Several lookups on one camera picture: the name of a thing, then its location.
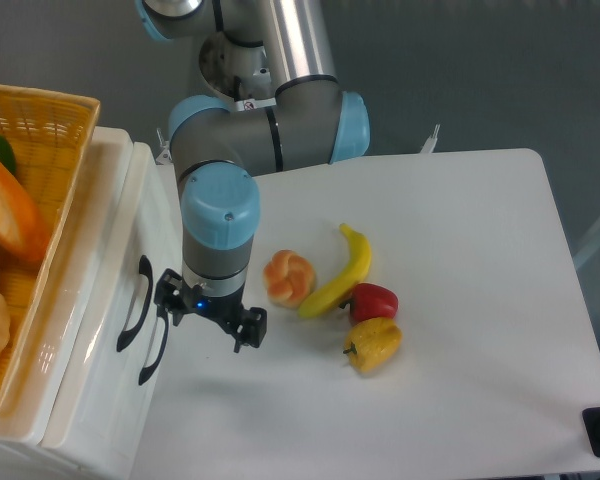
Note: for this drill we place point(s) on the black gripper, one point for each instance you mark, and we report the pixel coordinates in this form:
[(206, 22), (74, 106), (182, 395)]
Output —
[(175, 299)]

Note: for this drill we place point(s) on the green fruit in basket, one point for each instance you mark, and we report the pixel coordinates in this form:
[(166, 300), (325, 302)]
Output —
[(7, 156)]

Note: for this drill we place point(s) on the red bell pepper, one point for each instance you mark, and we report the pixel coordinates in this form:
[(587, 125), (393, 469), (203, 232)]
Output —
[(367, 301)]

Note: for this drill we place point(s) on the white drawer cabinet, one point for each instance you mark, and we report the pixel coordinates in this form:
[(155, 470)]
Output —
[(60, 312)]

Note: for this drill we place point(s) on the orange baguette bread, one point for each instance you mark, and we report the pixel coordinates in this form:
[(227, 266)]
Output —
[(23, 230)]

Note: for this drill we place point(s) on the knotted bread roll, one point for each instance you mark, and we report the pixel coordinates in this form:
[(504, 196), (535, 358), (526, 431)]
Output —
[(288, 279)]

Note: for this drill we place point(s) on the black lower drawer handle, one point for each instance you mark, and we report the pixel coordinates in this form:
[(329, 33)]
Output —
[(157, 347)]

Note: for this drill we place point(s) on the white drawer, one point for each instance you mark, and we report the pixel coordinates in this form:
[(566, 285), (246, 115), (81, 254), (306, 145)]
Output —
[(100, 410)]

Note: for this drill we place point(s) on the orange woven basket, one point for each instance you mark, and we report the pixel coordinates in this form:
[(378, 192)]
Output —
[(50, 133)]

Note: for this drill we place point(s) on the yellow bell pepper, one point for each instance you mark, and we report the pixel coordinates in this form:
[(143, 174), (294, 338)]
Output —
[(371, 343)]

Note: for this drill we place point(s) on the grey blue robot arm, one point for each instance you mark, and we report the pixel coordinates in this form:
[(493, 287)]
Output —
[(285, 110)]

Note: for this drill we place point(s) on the black drawer handle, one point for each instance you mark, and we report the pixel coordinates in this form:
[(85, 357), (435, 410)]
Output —
[(157, 347), (138, 305)]

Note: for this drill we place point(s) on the black top drawer handle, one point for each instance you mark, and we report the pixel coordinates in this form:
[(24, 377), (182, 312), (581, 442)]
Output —
[(138, 305)]

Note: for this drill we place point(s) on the yellow banana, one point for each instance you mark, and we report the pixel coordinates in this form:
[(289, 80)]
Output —
[(330, 295)]

